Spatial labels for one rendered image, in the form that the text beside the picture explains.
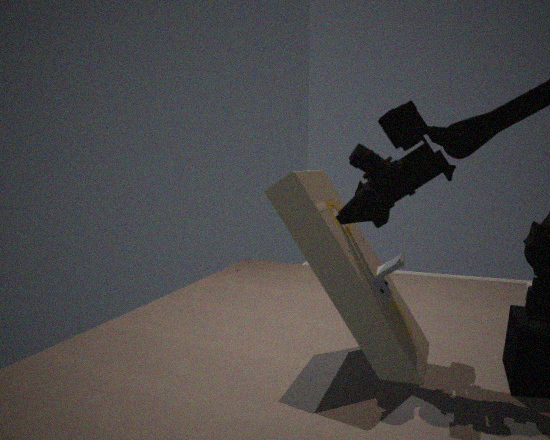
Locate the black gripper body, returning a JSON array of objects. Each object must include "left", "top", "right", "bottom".
[{"left": 356, "top": 158, "right": 420, "bottom": 229}]

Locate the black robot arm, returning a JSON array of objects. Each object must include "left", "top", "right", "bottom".
[{"left": 349, "top": 79, "right": 550, "bottom": 323}]

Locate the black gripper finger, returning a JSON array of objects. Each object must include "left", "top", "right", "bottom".
[
  {"left": 336, "top": 187, "right": 372, "bottom": 225},
  {"left": 338, "top": 181, "right": 364, "bottom": 214}
]

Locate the tan rectangular panel with round hole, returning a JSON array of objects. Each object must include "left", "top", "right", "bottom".
[{"left": 264, "top": 170, "right": 429, "bottom": 385}]

